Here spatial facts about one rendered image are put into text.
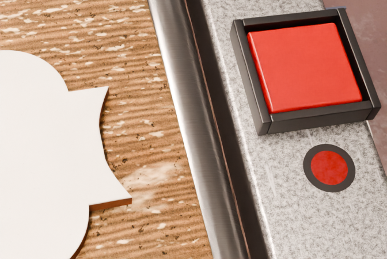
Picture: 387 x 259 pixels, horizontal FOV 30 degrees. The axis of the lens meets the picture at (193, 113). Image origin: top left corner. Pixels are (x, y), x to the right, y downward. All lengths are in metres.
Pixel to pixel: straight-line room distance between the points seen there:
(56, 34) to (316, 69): 0.16
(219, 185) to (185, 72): 0.08
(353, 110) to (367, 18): 1.29
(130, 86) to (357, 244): 0.16
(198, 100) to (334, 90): 0.08
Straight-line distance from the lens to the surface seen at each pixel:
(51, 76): 0.41
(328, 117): 0.44
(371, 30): 1.71
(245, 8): 0.49
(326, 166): 0.44
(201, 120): 0.43
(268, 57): 0.45
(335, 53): 0.46
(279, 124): 0.43
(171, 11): 0.48
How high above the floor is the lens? 1.30
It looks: 60 degrees down
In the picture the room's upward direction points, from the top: 12 degrees clockwise
